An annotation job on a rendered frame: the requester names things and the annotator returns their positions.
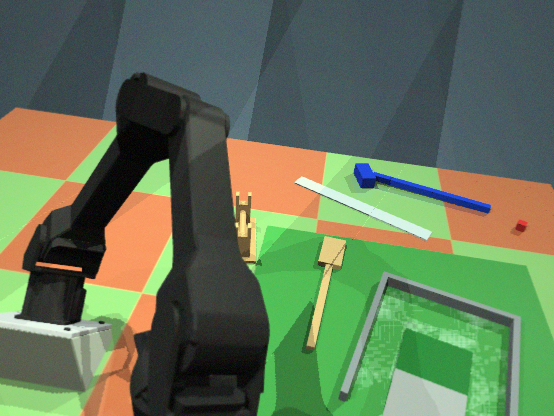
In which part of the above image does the white flat bar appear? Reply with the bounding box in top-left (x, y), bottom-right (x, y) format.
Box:
top-left (294, 176), bottom-right (432, 241)

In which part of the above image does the blue golf putter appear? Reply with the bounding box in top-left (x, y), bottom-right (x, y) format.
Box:
top-left (353, 163), bottom-right (491, 214)

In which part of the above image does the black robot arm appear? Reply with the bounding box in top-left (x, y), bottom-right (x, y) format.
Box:
top-left (14, 72), bottom-right (270, 416)

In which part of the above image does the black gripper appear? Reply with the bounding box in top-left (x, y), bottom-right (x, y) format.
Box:
top-left (209, 375), bottom-right (237, 387)

